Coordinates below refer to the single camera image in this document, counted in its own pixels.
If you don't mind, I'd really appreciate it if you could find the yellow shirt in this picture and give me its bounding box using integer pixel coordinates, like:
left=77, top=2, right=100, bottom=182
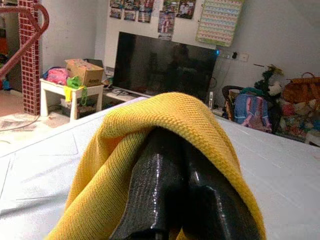
left=46, top=91, right=267, bottom=240

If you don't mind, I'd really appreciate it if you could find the blue and pink backpack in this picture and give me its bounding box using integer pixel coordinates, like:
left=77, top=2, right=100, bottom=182
left=233, top=93, right=273, bottom=133

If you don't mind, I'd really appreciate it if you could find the white television stand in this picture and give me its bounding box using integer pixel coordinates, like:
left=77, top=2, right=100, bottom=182
left=103, top=88, right=156, bottom=103

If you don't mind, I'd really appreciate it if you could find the artificial flower plant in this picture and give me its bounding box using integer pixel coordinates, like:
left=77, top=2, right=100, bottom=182
left=253, top=63, right=285, bottom=101

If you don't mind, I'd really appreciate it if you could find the green plastic toy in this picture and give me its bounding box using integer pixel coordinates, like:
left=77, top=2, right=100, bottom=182
left=66, top=76, right=86, bottom=91

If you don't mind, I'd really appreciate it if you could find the floral fabric pile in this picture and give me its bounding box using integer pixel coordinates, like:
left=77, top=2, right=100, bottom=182
left=273, top=99, right=320, bottom=143

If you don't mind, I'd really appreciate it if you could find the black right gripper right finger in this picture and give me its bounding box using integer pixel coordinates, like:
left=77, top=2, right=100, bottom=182
left=176, top=141, right=262, bottom=240

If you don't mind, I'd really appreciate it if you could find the white side table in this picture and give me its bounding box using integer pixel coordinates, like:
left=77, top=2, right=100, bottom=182
left=39, top=77, right=105, bottom=121

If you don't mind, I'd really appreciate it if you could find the pastel wall chart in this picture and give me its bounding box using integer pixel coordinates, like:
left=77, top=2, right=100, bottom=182
left=195, top=0, right=245, bottom=48

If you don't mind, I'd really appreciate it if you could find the black flat television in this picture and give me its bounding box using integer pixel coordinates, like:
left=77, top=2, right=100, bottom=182
left=112, top=31, right=218, bottom=101

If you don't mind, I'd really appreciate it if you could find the colourful wall poster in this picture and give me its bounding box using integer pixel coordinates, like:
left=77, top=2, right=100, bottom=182
left=157, top=11, right=176, bottom=41
left=109, top=0, right=124, bottom=20
left=137, top=0, right=153, bottom=24
left=123, top=0, right=140, bottom=21
left=175, top=0, right=196, bottom=20

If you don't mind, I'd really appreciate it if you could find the brown woven basket bag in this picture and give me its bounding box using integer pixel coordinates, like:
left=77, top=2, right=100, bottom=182
left=282, top=72, right=320, bottom=106

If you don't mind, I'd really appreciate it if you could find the brown cardboard box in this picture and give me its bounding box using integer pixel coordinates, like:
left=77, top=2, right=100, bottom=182
left=64, top=58, right=105, bottom=88

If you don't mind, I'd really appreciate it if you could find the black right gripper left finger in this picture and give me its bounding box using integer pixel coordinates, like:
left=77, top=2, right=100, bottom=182
left=109, top=127, right=188, bottom=240

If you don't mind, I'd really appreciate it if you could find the thin floor cord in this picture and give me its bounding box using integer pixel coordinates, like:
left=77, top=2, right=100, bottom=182
left=0, top=113, right=41, bottom=133

